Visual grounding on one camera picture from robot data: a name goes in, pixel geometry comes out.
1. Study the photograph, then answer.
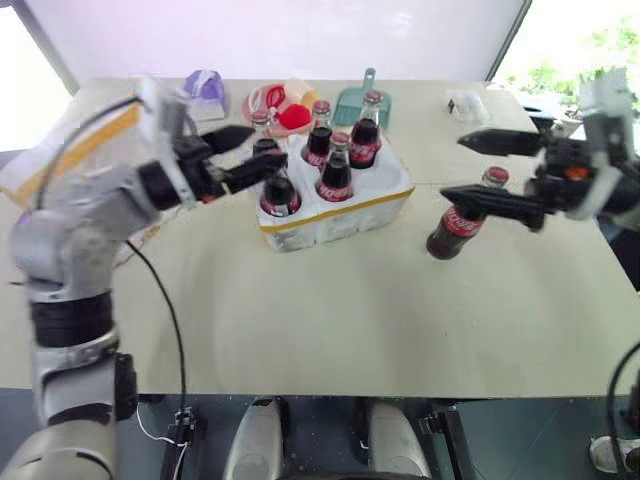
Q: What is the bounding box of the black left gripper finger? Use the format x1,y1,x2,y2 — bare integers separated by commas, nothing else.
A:
201,124,257,154
213,150,290,195

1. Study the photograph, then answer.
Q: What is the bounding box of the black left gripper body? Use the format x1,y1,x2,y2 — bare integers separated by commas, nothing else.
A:
172,132,227,202

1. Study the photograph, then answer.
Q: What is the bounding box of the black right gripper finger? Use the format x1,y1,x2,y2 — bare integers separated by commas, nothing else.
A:
456,128,545,158
439,183,547,233

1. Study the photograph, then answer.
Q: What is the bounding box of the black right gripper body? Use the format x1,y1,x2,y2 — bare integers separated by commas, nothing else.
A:
523,131,609,218

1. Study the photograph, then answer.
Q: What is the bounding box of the glass cola bottle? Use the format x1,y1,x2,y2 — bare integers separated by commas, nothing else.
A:
347,90,384,170
315,131,356,203
249,110,275,144
252,138,303,218
304,99,335,169
425,166,512,263

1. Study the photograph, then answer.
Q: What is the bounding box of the white yellow-taped foam box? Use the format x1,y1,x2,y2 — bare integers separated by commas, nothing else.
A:
0,97,147,204

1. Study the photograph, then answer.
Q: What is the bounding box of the white foam bottle crate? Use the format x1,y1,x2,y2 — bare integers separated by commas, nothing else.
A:
254,130,417,254

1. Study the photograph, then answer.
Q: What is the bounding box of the purple clear plastic cup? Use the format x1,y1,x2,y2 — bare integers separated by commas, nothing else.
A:
182,69,230,122

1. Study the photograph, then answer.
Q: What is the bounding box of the clear plastic item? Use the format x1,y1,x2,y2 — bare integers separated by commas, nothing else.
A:
443,88,490,124

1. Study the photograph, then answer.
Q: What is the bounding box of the black stand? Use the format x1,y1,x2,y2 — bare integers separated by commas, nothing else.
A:
521,102,584,137

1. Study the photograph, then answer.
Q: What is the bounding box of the red round toy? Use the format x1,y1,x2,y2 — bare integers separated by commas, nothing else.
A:
276,101,313,132

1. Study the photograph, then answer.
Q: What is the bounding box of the beige plastic cup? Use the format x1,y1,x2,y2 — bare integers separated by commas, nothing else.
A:
283,76,322,107

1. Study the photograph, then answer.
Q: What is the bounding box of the white backdrop board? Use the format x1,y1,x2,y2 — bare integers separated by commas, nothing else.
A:
22,0,534,82

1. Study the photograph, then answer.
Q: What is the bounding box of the teal plastic dustpan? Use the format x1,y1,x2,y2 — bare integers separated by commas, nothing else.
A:
331,67,394,128

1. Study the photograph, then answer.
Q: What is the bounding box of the black metal table leg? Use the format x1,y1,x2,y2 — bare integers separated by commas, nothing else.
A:
418,403,474,480

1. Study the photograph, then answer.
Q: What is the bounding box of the white rounded robot leg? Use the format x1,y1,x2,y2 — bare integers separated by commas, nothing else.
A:
221,397,287,480
366,399,432,480

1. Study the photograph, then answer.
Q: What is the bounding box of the white shoe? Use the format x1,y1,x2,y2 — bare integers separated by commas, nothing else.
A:
588,434,640,475

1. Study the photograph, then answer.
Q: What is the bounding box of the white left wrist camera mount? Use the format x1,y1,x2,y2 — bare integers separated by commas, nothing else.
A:
133,77,197,207

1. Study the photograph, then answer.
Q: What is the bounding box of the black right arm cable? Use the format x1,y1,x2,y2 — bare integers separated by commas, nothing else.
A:
606,343,640,480

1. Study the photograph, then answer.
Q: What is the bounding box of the black cable connector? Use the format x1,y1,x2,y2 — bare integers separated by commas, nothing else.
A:
166,407,195,447

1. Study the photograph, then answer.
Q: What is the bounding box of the thin white wire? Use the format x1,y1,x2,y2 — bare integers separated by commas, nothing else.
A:
136,399,190,480

